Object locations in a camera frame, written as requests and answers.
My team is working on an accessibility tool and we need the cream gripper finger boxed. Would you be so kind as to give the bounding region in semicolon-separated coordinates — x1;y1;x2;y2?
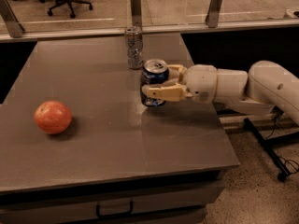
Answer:
146;83;193;102
168;64;187;81

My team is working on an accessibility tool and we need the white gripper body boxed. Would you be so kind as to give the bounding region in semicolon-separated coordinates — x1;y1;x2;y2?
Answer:
184;64;217;104

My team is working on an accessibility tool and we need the blue pepsi can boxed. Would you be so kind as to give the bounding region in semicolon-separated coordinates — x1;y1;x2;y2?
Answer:
140;59;169;107

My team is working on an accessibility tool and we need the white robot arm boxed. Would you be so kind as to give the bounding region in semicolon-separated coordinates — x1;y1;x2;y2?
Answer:
141;61;299;124

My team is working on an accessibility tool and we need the silver soda can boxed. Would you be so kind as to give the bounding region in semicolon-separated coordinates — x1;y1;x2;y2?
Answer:
124;26;143;69

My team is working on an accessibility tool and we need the red apple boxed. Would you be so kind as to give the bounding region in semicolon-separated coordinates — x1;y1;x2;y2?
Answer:
34;101;72;134

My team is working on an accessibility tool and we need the black wheeled stand base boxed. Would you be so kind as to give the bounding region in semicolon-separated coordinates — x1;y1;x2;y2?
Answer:
244;119;299;182

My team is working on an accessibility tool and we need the grey cabinet drawer front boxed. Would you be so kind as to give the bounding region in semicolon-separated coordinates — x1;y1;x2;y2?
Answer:
0;180;224;224

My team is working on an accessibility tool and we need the right metal glass bracket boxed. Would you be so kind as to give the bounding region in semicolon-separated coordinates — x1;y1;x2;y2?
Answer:
206;0;222;28

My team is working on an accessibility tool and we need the metal glass bracket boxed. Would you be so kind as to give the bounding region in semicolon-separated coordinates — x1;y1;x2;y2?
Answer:
130;0;142;27
0;0;24;38
206;0;222;28

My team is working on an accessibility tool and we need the middle metal glass bracket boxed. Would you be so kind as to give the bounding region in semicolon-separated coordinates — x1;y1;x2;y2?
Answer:
130;0;142;27

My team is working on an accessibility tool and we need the black cable on floor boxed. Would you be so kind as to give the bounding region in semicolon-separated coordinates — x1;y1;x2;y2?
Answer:
264;109;299;175

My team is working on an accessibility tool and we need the black drawer handle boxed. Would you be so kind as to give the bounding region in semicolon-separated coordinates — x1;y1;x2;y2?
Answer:
95;201;134;219

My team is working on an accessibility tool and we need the left metal glass bracket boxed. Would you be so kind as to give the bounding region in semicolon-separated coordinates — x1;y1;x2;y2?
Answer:
0;0;24;38

